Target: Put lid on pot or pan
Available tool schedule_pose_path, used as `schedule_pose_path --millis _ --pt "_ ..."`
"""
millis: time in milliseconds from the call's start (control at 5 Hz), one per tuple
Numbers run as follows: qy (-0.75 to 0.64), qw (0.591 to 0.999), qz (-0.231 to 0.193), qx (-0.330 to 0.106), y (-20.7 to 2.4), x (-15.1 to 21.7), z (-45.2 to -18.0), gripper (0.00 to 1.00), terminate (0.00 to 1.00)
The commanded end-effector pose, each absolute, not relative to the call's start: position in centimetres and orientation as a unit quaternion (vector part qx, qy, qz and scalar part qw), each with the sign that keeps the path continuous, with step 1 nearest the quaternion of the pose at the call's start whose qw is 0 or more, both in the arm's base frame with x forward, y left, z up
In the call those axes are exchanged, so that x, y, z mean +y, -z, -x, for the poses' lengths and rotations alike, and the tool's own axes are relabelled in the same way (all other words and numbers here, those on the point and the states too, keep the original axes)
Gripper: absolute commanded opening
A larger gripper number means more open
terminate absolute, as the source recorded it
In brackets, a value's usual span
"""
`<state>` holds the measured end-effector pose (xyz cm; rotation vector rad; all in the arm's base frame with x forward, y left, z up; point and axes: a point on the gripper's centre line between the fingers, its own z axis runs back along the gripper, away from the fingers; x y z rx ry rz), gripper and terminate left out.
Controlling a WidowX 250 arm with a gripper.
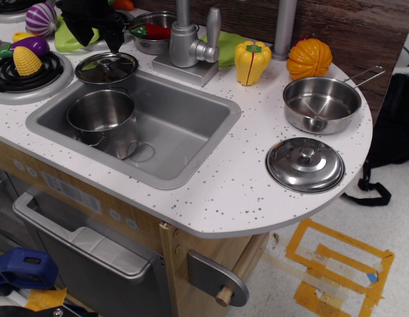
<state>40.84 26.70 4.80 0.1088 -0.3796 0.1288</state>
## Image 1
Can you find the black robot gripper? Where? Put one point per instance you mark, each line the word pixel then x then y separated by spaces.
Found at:
pixel 82 16

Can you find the steel pot lid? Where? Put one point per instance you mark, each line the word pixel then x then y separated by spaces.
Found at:
pixel 104 68

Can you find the steel pot with pepper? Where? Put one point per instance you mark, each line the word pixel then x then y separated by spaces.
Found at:
pixel 160 18

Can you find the steel pot in sink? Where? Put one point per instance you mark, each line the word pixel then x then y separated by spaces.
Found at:
pixel 106 120

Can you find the steel frying pan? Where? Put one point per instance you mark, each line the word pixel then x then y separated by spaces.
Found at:
pixel 324 106

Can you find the steel lid on counter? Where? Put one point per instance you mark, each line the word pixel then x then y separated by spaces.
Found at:
pixel 305 165

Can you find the red toy chili pepper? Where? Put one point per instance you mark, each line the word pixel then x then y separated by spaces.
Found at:
pixel 150 31

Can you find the orange toy vegetable top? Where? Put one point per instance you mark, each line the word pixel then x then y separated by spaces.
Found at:
pixel 126 5

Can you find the green cloth left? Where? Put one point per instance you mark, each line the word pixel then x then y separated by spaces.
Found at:
pixel 65 42

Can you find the black stove burner front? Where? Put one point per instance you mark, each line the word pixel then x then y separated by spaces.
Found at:
pixel 55 74

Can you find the black stove burner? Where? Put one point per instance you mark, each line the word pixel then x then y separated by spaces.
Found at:
pixel 55 74
pixel 13 11

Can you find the purple striped toy onion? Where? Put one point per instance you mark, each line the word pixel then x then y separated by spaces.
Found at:
pixel 41 20

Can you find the purple toy eggplant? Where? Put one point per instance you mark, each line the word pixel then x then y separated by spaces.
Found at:
pixel 38 45

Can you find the silver toy faucet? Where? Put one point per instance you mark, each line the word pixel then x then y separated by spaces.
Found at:
pixel 189 58

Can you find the yellow toy corn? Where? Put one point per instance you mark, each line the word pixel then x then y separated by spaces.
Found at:
pixel 26 62

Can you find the yellow toy lemon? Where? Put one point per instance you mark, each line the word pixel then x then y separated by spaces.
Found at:
pixel 21 35

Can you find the grey toy sink basin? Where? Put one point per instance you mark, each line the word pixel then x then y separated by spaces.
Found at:
pixel 178 127

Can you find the green cloth behind faucet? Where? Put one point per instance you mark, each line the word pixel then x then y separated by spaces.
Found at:
pixel 227 43

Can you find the black stove burner back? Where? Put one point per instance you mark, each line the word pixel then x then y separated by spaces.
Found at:
pixel 13 11

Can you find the yellow toy bell pepper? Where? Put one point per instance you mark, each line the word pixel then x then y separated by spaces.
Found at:
pixel 251 59

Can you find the grey metal pole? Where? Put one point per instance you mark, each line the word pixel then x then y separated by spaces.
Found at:
pixel 284 29

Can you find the orange toy pumpkin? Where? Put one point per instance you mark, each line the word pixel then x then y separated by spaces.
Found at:
pixel 310 57

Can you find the grey toy oven door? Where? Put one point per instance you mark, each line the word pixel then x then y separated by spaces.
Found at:
pixel 110 273

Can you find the blue clamp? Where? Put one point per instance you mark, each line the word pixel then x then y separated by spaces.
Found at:
pixel 27 269

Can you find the black backpack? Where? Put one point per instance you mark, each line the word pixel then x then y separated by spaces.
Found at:
pixel 390 141

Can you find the wooden towel rail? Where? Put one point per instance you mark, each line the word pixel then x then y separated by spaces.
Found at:
pixel 237 294

